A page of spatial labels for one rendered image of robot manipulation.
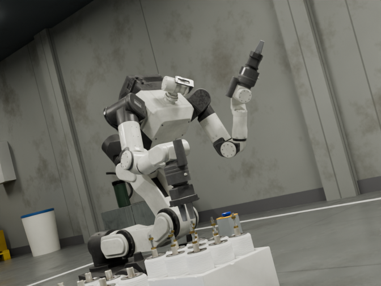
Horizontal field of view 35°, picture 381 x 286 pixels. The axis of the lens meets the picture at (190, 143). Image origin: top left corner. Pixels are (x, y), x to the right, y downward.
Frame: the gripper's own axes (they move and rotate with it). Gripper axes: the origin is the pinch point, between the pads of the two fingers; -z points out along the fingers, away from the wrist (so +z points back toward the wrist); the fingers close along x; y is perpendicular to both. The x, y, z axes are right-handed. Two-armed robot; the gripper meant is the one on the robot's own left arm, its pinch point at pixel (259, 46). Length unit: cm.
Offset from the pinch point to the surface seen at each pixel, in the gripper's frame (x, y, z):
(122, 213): -299, 88, 187
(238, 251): 52, -26, 77
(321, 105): -265, -50, 15
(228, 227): 26, -18, 77
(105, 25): -433, 215, 21
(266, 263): 50, -37, 78
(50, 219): -485, 211, 289
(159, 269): 58, -1, 95
